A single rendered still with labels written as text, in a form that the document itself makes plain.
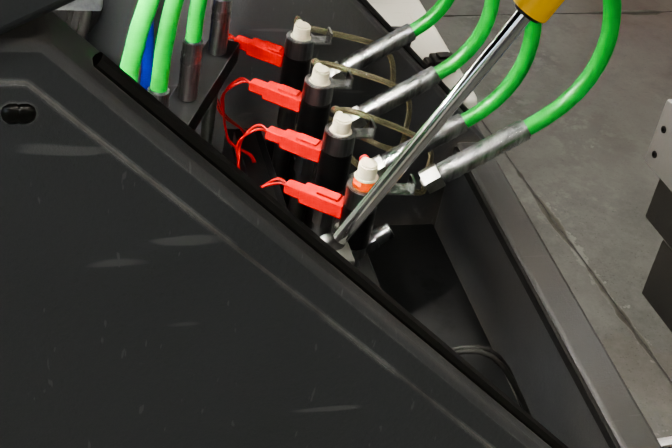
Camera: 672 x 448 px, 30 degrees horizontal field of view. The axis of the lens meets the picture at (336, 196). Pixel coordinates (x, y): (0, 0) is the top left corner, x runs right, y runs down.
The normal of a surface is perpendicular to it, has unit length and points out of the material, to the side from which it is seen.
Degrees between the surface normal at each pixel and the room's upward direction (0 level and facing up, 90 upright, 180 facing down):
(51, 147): 90
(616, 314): 0
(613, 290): 1
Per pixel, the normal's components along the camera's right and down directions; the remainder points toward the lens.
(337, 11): 0.24, 0.60
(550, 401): -0.96, 0.02
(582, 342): 0.16, -0.80
